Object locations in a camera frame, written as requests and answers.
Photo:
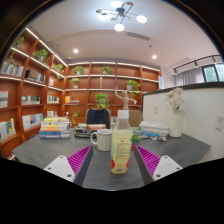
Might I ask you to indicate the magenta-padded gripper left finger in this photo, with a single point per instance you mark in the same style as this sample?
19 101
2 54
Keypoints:
58 166

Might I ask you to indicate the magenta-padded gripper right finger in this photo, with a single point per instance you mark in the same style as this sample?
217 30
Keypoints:
166 166

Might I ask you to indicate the clear bottle with yellow drink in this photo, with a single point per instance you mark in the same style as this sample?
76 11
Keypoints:
121 150

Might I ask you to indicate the stack of colourful books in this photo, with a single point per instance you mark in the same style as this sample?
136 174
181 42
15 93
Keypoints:
55 128

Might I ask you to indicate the flat round red coaster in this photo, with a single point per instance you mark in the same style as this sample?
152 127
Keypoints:
133 147

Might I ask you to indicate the stack of dark books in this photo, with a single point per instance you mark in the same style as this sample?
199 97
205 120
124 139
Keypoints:
83 130

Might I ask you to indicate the green tissue pack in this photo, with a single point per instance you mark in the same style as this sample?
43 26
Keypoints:
136 134

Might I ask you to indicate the white vase with flowers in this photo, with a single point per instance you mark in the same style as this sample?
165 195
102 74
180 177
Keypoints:
176 123

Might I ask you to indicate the white mug with triangle pattern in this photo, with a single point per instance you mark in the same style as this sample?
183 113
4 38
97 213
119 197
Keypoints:
104 141

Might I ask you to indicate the dark office chair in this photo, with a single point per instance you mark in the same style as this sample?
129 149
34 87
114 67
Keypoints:
98 117

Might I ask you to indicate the wooden artist mannequin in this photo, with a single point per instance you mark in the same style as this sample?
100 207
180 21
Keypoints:
125 98

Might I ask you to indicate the wooden shelf unit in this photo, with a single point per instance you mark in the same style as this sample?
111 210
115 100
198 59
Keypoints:
33 90

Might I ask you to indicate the grey curtain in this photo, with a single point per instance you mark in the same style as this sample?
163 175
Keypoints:
189 76

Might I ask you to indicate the window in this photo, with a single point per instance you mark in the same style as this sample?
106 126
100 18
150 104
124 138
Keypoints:
213 72

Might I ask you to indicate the round recessed ceiling light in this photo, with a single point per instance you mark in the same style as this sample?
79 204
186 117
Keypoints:
76 51
154 57

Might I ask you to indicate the ceiling air vent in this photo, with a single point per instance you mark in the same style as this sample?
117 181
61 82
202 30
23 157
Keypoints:
138 36

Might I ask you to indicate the branched ceiling lamp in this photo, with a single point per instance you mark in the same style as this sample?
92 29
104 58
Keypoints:
120 13

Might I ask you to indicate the white wall socket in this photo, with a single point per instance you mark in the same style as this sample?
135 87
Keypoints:
155 109
219 122

